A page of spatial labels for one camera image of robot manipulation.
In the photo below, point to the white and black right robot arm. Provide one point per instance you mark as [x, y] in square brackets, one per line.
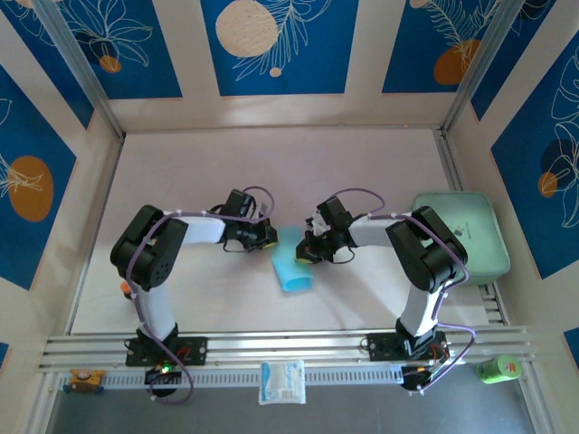
[429, 253]

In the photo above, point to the aluminium mounting rail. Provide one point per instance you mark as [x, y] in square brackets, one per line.
[280, 346]

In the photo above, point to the mint green zipper pouch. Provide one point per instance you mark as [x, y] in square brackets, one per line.
[479, 226]

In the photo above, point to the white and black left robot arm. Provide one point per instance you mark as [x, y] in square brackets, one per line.
[149, 253]

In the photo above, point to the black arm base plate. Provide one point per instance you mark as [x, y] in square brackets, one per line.
[375, 347]
[199, 350]

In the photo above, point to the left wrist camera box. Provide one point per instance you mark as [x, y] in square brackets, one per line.
[265, 209]

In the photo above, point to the black controller board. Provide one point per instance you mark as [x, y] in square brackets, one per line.
[414, 375]
[165, 369]

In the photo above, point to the light blue paper sheet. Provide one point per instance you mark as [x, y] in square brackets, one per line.
[289, 271]

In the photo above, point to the white tissue pack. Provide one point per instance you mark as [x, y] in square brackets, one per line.
[280, 382]

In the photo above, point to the small round container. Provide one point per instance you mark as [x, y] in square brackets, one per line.
[125, 288]

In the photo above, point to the aluminium frame post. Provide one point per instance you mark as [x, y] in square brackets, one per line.
[81, 68]
[480, 68]

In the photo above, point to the aluminium side rail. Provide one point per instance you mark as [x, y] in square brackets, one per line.
[450, 158]
[112, 172]

